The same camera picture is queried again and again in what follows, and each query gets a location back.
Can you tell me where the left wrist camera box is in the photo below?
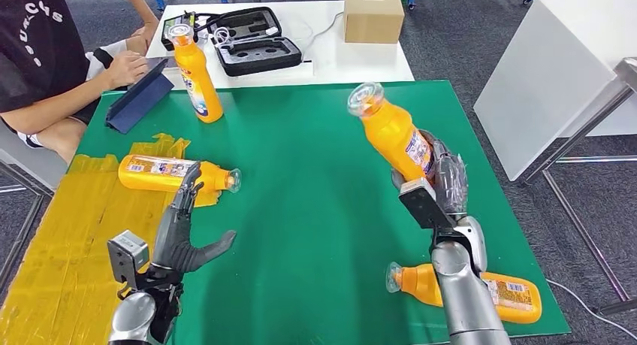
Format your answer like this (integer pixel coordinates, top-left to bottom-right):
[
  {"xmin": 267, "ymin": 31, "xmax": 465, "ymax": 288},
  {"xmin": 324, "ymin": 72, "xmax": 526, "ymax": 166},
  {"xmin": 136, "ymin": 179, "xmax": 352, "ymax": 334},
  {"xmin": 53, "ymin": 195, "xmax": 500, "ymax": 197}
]
[{"xmin": 107, "ymin": 229, "xmax": 150, "ymax": 286}]

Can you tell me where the white coiled cable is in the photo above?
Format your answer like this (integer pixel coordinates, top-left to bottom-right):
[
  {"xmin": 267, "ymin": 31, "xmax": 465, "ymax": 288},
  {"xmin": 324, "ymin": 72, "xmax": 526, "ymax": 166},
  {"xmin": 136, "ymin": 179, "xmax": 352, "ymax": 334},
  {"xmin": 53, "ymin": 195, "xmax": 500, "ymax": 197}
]
[{"xmin": 212, "ymin": 26, "xmax": 234, "ymax": 47}]

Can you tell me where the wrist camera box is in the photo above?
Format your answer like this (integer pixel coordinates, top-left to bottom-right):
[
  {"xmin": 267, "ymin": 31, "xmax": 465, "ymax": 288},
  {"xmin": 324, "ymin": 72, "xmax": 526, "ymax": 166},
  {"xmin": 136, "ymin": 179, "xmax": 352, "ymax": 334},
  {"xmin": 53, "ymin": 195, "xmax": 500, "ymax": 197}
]
[
  {"xmin": 397, "ymin": 178, "xmax": 456, "ymax": 230},
  {"xmin": 107, "ymin": 229, "xmax": 150, "ymax": 286}
]

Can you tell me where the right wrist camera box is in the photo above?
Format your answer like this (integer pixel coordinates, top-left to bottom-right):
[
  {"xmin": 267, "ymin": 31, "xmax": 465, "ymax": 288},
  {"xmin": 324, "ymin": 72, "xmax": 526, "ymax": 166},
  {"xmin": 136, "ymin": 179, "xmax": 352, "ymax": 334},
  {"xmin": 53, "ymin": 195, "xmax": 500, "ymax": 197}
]
[{"xmin": 397, "ymin": 178, "xmax": 456, "ymax": 230}]

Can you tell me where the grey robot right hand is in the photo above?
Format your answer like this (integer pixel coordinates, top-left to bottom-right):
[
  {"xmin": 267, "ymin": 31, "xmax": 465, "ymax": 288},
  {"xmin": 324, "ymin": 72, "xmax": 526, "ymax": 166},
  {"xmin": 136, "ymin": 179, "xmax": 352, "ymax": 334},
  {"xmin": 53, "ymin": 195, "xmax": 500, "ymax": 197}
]
[{"xmin": 390, "ymin": 129, "xmax": 469, "ymax": 219}]

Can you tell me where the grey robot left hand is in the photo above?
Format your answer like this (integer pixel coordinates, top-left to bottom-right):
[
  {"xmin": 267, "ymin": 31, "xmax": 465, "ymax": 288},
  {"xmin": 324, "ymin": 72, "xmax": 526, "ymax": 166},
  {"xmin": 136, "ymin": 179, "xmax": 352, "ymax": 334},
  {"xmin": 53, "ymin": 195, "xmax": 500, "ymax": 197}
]
[{"xmin": 149, "ymin": 162, "xmax": 238, "ymax": 274}]

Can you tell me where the person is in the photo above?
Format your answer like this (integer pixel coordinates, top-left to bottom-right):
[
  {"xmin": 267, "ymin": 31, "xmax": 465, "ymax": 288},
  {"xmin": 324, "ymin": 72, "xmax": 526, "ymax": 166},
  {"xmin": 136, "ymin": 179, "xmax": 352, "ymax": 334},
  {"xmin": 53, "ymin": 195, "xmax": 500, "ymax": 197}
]
[{"xmin": 0, "ymin": 0, "xmax": 163, "ymax": 165}]

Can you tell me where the brown cardboard box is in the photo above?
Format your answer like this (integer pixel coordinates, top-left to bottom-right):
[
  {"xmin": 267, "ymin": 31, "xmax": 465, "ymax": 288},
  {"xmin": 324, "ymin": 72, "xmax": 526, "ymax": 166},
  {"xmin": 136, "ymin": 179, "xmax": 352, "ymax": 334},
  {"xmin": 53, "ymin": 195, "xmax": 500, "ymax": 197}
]
[{"xmin": 343, "ymin": 0, "xmax": 406, "ymax": 45}]

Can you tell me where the metal table frame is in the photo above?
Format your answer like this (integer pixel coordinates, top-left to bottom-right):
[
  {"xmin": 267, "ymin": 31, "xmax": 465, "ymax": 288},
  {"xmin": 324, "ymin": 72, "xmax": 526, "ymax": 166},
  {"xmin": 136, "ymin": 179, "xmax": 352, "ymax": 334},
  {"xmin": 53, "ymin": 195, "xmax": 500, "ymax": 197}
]
[{"xmin": 520, "ymin": 56, "xmax": 637, "ymax": 318}]

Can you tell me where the blue tablet case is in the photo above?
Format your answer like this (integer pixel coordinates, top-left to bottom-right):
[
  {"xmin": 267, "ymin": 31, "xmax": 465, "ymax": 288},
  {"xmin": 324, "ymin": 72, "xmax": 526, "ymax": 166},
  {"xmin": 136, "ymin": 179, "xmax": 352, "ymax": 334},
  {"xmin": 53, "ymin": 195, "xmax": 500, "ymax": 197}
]
[{"xmin": 104, "ymin": 57, "xmax": 175, "ymax": 135}]

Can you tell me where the grey metal bench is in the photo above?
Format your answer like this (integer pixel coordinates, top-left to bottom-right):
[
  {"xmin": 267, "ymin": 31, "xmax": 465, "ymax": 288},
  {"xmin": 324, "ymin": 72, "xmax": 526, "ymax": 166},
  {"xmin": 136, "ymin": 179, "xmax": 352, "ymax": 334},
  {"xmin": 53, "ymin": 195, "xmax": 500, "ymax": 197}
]
[{"xmin": 0, "ymin": 133, "xmax": 68, "ymax": 294}]

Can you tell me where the white floor cable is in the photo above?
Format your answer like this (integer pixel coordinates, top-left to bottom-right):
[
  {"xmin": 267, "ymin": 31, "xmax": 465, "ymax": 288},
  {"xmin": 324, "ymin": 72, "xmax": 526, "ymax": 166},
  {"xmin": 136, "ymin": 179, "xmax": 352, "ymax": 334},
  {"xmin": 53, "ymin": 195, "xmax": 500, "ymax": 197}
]
[{"xmin": 545, "ymin": 279, "xmax": 637, "ymax": 341}]

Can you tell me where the green table mat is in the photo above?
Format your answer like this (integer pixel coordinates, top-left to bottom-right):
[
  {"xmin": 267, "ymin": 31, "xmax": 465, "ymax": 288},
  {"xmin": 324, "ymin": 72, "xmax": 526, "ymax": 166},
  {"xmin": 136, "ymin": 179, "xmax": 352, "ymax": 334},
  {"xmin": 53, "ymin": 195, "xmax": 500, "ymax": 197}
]
[{"xmin": 74, "ymin": 80, "xmax": 572, "ymax": 345}]

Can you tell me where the white side table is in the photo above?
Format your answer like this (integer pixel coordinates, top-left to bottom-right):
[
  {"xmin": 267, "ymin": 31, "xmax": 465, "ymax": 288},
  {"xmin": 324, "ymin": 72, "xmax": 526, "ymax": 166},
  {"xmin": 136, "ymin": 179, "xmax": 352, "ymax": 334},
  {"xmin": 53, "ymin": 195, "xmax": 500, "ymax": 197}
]
[{"xmin": 472, "ymin": 0, "xmax": 637, "ymax": 183}]

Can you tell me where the yellow taped cardboard sheet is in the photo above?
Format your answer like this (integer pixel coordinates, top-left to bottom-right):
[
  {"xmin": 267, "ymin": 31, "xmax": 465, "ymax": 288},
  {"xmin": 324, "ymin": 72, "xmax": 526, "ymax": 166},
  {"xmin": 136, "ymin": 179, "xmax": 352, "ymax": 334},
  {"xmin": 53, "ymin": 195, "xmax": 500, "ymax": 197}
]
[{"xmin": 0, "ymin": 133, "xmax": 222, "ymax": 345}]

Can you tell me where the person's left hand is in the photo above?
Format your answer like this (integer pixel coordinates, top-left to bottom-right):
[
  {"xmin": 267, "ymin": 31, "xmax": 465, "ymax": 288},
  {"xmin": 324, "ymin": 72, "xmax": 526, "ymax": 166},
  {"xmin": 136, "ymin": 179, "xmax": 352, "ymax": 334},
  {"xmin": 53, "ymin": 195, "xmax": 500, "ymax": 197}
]
[{"xmin": 126, "ymin": 20, "xmax": 160, "ymax": 55}]

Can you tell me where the smartphone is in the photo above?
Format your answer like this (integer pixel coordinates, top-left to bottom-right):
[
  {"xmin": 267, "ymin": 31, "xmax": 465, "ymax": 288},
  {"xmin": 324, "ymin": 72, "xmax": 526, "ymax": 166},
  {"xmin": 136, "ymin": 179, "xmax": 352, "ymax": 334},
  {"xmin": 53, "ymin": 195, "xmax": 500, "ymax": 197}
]
[{"xmin": 146, "ymin": 55, "xmax": 177, "ymax": 70}]

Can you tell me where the black handheld controller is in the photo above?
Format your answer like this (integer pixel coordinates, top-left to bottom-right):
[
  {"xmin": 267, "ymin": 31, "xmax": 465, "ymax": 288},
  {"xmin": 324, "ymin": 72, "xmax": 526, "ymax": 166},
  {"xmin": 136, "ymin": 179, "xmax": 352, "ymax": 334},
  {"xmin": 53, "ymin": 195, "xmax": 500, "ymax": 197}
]
[{"xmin": 160, "ymin": 11, "xmax": 200, "ymax": 53}]

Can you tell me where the orange detergent bottle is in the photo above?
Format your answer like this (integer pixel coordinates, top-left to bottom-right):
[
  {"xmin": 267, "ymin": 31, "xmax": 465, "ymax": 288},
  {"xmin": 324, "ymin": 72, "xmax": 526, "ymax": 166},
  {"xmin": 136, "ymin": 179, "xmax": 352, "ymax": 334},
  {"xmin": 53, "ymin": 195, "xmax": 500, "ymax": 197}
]
[
  {"xmin": 385, "ymin": 261, "xmax": 543, "ymax": 325},
  {"xmin": 166, "ymin": 23, "xmax": 225, "ymax": 124},
  {"xmin": 117, "ymin": 154, "xmax": 243, "ymax": 195},
  {"xmin": 346, "ymin": 82, "xmax": 436, "ymax": 184}
]

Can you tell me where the person's right hand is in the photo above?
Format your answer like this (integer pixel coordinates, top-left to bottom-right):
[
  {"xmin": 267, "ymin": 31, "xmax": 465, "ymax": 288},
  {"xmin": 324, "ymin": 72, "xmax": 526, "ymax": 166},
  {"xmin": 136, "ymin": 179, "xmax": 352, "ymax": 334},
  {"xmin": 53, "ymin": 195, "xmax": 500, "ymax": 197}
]
[{"xmin": 104, "ymin": 50, "xmax": 149, "ymax": 89}]

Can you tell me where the black foam-lined case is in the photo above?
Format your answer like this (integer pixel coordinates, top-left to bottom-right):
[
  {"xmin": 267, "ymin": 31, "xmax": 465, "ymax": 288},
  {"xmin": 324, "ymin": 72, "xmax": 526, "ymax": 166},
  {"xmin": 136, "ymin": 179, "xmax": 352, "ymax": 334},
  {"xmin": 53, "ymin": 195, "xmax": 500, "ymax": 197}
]
[{"xmin": 206, "ymin": 6, "xmax": 303, "ymax": 78}]

